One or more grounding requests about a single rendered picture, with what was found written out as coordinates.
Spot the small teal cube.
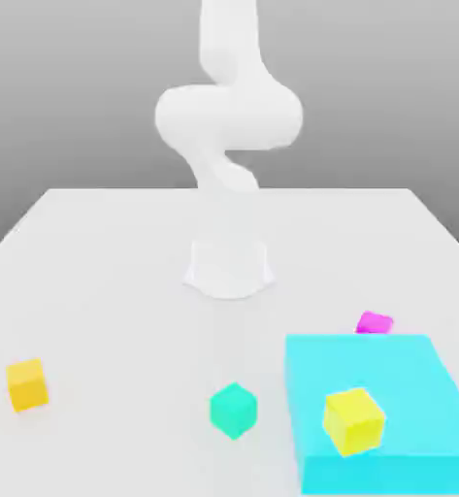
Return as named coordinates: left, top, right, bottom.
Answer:
left=209, top=381, right=259, bottom=442

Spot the small magenta cube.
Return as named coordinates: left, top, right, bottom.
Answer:
left=354, top=310, right=394, bottom=335

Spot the small lemon yellow cube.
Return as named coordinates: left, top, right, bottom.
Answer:
left=322, top=386, right=387, bottom=458

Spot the small golden yellow cube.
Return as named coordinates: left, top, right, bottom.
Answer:
left=5, top=357, right=50, bottom=414

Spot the large cyan box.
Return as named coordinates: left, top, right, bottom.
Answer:
left=283, top=333, right=459, bottom=497

